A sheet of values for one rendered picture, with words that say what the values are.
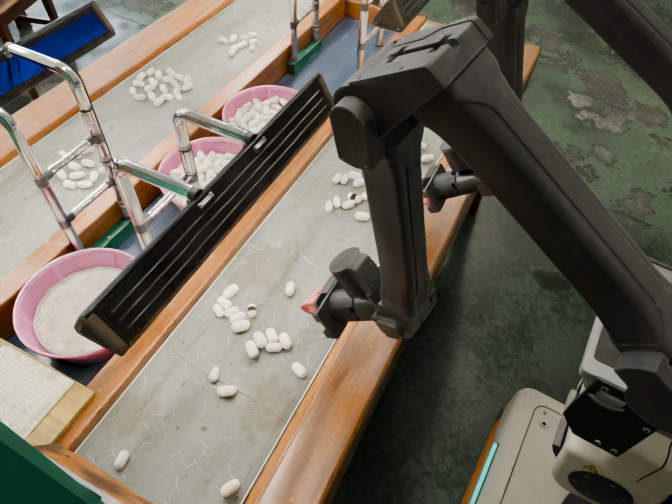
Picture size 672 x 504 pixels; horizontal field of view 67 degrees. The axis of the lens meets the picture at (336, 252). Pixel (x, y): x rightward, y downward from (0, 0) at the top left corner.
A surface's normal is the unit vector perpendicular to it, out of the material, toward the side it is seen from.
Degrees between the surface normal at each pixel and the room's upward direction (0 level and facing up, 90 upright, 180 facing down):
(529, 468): 0
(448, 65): 35
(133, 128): 0
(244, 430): 0
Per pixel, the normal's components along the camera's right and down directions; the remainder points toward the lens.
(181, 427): 0.04, -0.62
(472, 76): 0.40, -0.17
